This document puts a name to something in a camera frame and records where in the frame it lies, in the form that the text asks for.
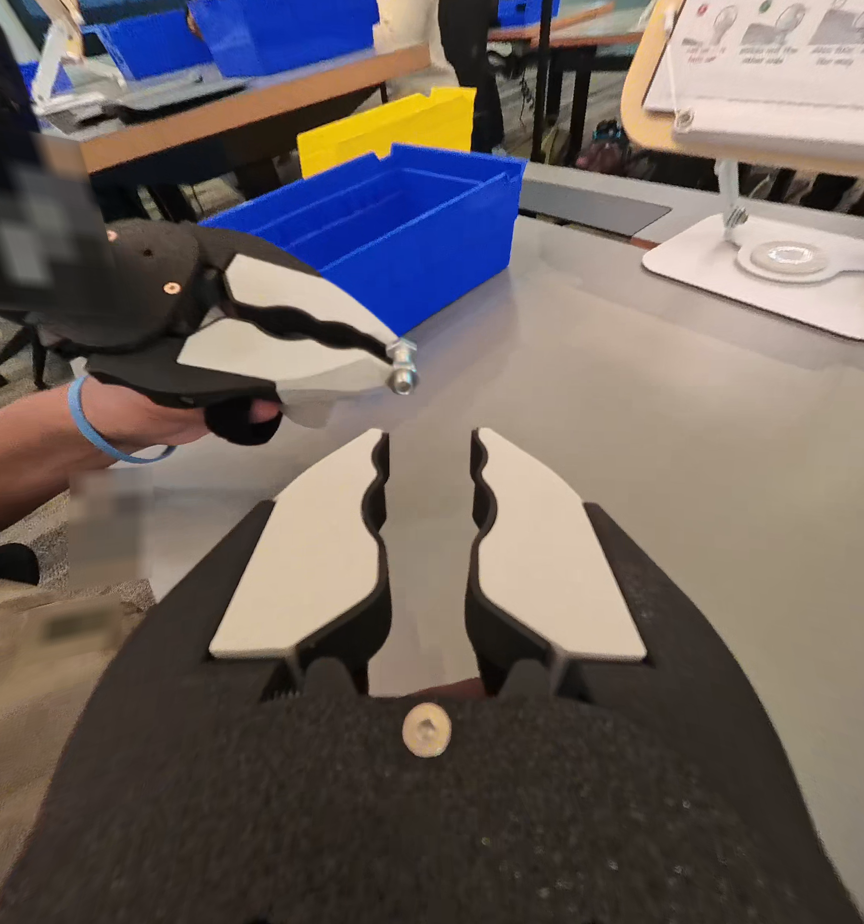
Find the printed instruction sheet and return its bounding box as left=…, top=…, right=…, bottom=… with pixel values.
left=641, top=0, right=864, bottom=113

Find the black office chair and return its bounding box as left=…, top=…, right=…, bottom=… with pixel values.
left=438, top=0, right=506, bottom=154

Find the person's left hand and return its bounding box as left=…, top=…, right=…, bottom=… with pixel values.
left=81, top=379, right=216, bottom=452

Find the person's left forearm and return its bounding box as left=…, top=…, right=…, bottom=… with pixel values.
left=0, top=411, right=126, bottom=546

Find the wooden neighbouring table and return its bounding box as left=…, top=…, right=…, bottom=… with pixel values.
left=38, top=43, right=433, bottom=178

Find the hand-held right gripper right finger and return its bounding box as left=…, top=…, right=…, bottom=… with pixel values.
left=464, top=426, right=651, bottom=697

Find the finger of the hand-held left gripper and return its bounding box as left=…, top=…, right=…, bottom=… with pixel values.
left=217, top=251, right=401, bottom=356
left=175, top=318, right=398, bottom=430

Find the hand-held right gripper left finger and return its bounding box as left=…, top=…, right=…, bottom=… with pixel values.
left=208, top=427, right=394, bottom=697

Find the yellow plastic bin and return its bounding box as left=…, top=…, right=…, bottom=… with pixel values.
left=297, top=87, right=477, bottom=180

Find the blue wristband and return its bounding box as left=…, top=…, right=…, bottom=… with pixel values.
left=67, top=374, right=179, bottom=465

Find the document stand with wooden board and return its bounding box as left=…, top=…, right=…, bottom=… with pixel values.
left=619, top=0, right=864, bottom=342

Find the white folding stand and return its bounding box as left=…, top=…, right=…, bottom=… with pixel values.
left=31, top=0, right=126, bottom=116

